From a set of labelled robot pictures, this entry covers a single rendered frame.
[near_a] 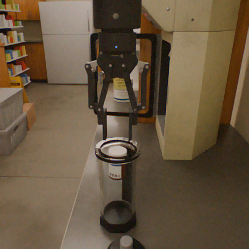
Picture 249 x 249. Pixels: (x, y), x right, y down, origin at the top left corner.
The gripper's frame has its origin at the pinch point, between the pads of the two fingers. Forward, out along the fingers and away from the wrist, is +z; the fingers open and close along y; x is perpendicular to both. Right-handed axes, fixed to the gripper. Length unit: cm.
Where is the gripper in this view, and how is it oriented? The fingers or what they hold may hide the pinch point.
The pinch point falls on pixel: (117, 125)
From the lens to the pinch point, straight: 55.4
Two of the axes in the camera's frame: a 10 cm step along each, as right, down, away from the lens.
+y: -10.0, -0.2, 0.3
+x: -0.4, 3.9, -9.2
